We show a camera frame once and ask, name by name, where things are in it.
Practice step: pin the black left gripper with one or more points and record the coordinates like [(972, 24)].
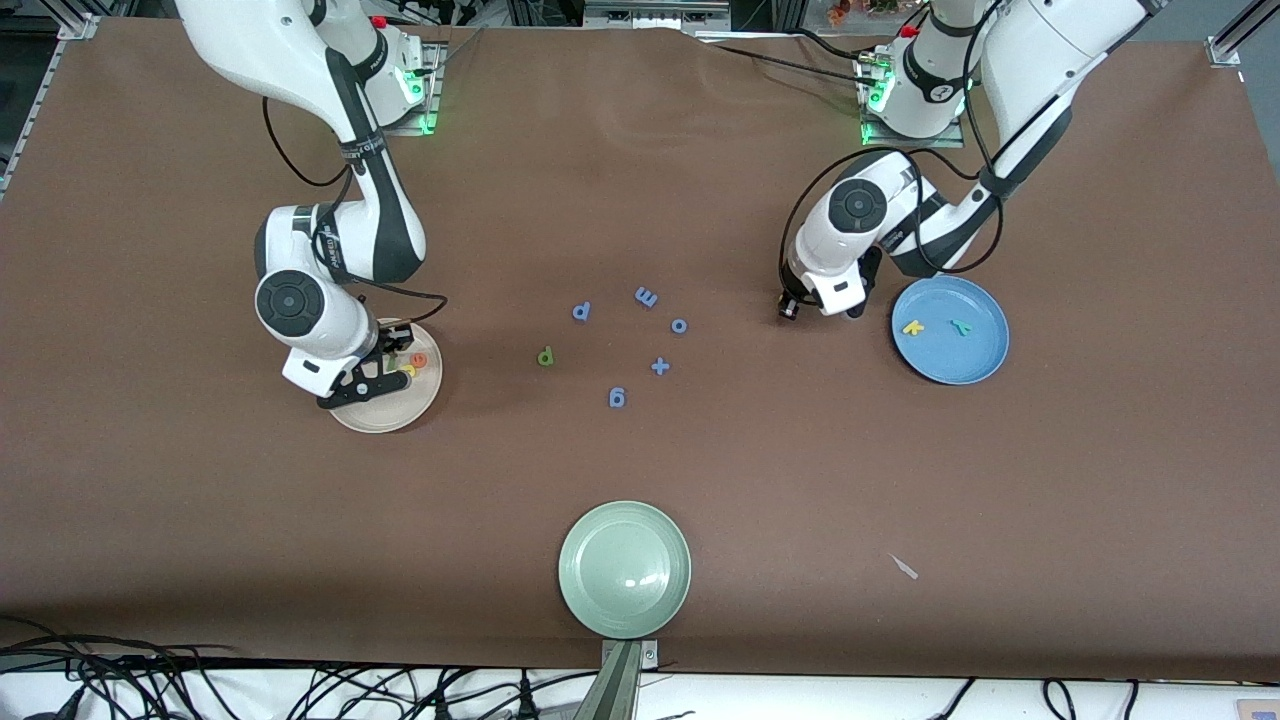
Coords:
[(866, 281)]

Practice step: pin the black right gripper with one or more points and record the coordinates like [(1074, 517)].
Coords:
[(391, 342)]

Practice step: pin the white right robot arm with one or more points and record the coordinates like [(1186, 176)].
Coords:
[(250, 40)]

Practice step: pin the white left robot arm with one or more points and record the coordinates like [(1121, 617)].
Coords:
[(1060, 40)]

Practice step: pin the beige round plate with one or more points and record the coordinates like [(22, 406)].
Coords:
[(400, 412)]

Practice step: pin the blue foam letter m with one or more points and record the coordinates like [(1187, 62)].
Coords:
[(646, 297)]

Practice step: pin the blue round plate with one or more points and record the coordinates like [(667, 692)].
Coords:
[(950, 360)]

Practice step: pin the brown table cover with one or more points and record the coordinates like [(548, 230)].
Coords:
[(640, 480)]

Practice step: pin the grey metal crossbar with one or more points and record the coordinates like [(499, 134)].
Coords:
[(655, 12)]

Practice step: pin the small white paper scrap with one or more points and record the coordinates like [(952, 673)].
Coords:
[(905, 568)]

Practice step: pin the pale green round plate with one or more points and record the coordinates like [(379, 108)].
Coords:
[(625, 570)]

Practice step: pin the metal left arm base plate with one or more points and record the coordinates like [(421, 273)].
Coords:
[(864, 72)]

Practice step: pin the grey metal mounting post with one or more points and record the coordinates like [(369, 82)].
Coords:
[(620, 690)]

